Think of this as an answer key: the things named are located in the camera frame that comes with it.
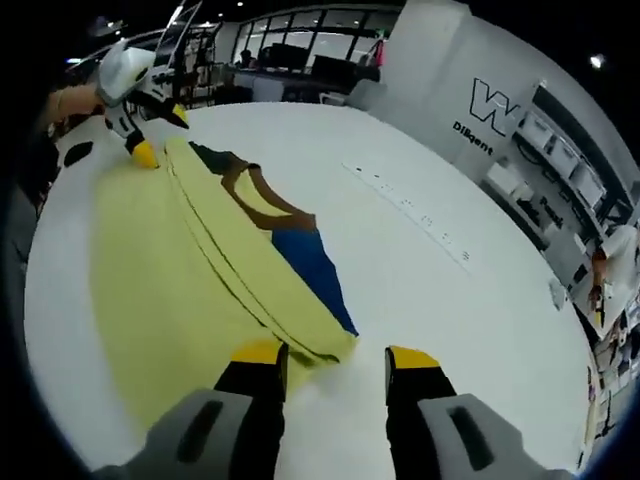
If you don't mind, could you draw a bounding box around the white metal shelving rack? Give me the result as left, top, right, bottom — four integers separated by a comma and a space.
479, 79, 640, 281

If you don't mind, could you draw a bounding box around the row of white storage bins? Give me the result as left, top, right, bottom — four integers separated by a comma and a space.
517, 107, 609, 206

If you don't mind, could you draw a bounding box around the black computer monitor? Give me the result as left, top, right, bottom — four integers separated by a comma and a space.
312, 54, 360, 77
271, 43, 307, 69

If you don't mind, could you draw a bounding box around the white office chair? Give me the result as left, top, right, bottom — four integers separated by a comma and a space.
319, 79, 389, 111

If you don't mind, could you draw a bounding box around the black computer mouse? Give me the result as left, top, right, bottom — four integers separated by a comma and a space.
62, 141, 95, 167

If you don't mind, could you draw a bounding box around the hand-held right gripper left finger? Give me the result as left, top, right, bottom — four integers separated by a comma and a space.
92, 339, 290, 480

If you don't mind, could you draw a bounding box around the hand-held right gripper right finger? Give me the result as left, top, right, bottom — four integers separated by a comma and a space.
383, 344, 555, 480

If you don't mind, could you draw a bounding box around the small white object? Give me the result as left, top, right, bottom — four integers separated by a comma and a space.
548, 277, 569, 307

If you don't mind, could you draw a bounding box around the yellow blue grey garment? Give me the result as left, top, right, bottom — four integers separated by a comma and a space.
88, 135, 361, 436

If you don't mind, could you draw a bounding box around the person's left hand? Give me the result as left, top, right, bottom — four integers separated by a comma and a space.
47, 84, 109, 123

